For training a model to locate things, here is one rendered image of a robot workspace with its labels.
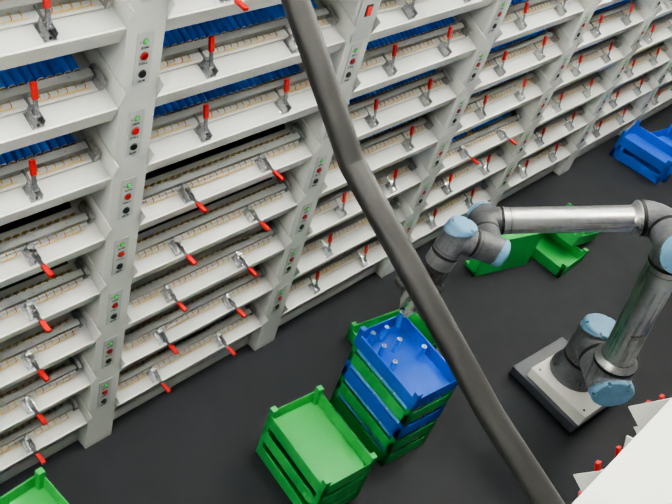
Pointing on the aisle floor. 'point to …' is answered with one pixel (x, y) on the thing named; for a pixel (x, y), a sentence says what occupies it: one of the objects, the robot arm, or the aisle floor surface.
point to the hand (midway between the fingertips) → (402, 311)
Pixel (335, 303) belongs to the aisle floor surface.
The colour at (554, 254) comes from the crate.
